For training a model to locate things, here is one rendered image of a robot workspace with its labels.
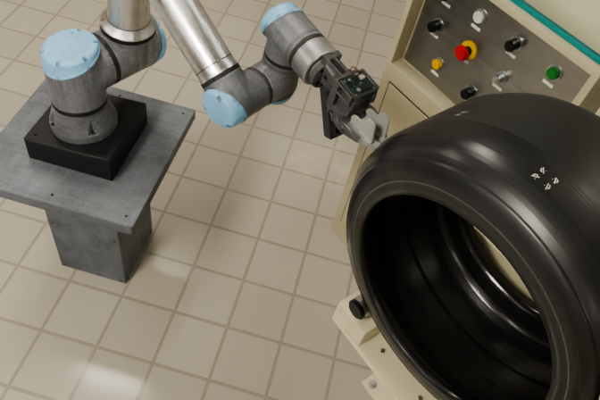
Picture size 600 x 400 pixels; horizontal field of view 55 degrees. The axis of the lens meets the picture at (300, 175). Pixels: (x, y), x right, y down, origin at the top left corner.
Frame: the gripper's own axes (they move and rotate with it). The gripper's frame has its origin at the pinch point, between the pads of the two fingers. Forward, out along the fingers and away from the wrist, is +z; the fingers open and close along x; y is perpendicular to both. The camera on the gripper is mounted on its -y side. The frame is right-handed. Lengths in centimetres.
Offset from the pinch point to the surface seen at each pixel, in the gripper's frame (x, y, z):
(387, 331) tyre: -12.0, -18.7, 26.1
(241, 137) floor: 46, -130, -92
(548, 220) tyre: -8.8, 27.1, 29.8
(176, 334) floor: -26, -122, -22
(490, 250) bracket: 23.8, -23.4, 23.8
